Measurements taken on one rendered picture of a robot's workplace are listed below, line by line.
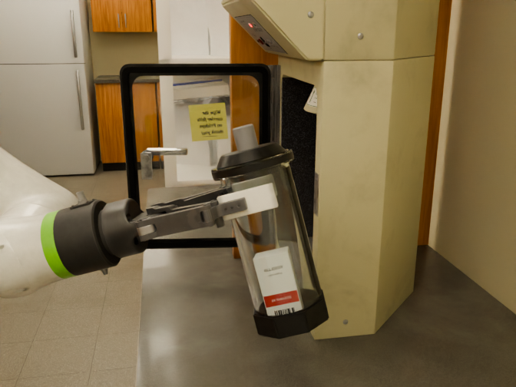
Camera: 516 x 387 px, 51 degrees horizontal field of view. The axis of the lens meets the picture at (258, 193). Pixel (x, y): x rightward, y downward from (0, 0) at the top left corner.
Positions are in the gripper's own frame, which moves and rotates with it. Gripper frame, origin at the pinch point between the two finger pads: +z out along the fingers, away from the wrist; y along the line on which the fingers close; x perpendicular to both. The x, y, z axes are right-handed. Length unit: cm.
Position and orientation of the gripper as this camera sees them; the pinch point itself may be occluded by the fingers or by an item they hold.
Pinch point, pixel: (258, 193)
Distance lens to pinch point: 70.3
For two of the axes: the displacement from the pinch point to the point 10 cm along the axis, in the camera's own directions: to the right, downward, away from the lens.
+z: 9.6, -2.5, -0.9
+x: 2.6, 9.6, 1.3
